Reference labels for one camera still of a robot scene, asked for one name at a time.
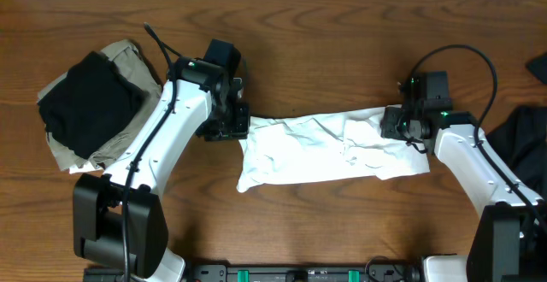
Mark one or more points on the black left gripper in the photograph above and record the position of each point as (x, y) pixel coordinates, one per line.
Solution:
(238, 120)

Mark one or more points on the dark object at right edge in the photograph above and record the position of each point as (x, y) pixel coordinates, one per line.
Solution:
(538, 68)

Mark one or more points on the black cloth pile at right edge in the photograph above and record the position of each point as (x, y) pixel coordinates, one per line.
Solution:
(521, 143)

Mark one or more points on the grey-green folded garment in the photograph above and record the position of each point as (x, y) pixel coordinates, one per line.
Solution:
(129, 62)

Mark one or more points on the white folded garment under pile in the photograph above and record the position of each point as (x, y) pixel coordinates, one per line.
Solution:
(85, 168)

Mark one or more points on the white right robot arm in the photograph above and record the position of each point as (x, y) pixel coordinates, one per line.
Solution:
(508, 210)

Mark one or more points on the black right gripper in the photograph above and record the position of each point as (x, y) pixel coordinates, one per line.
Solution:
(390, 122)

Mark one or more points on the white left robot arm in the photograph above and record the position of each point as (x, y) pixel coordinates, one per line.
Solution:
(119, 222)

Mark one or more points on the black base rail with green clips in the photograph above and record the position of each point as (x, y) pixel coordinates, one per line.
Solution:
(381, 271)

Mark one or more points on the black folded garment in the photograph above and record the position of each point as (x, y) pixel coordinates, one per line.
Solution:
(90, 105)

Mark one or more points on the white t-shirt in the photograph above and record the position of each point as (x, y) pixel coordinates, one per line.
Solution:
(324, 147)

